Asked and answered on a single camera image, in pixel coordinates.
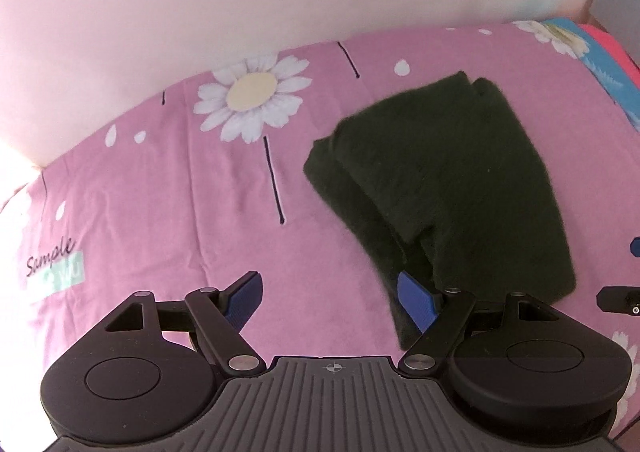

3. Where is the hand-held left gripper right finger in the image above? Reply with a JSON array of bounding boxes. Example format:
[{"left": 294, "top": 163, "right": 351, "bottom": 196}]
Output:
[{"left": 396, "top": 272, "right": 560, "bottom": 377}]

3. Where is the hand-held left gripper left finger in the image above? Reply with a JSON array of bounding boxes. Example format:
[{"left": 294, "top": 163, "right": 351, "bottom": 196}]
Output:
[{"left": 105, "top": 271, "right": 266, "bottom": 378}]

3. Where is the black knit sweater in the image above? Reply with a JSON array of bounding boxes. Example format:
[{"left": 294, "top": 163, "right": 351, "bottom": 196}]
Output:
[{"left": 302, "top": 70, "right": 577, "bottom": 352}]

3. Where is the pink floral bedsheet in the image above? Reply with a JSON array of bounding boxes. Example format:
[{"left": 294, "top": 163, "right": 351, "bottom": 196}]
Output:
[{"left": 0, "top": 19, "right": 640, "bottom": 452}]

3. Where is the white bed headboard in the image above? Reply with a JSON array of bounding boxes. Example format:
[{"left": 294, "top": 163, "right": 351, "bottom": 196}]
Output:
[{"left": 0, "top": 0, "right": 621, "bottom": 167}]

